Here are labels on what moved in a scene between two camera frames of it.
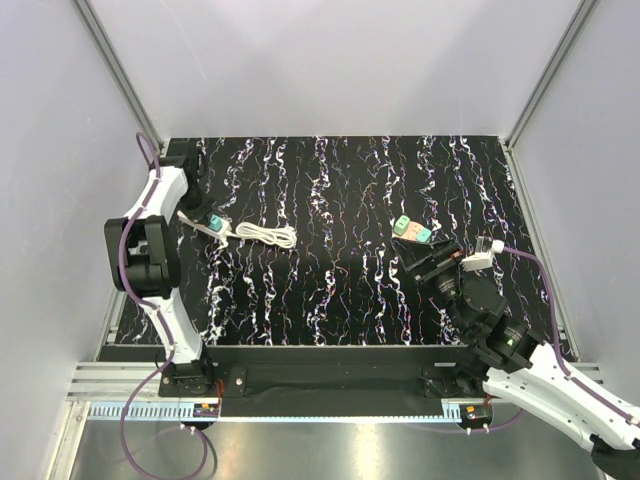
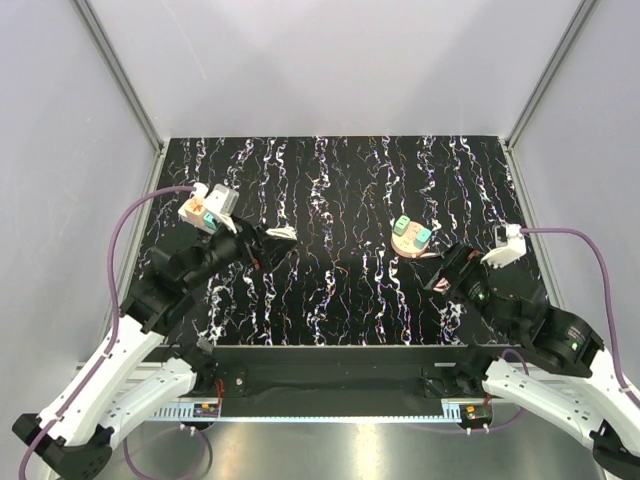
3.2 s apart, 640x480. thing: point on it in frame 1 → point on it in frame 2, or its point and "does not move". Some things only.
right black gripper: x=415 y=257 → x=455 y=264
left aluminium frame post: x=131 y=98 does not move
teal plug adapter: x=423 y=234 does not move
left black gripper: x=199 y=213 → x=270 y=249
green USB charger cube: x=401 y=225 does not move
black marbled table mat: x=298 y=250 does not move
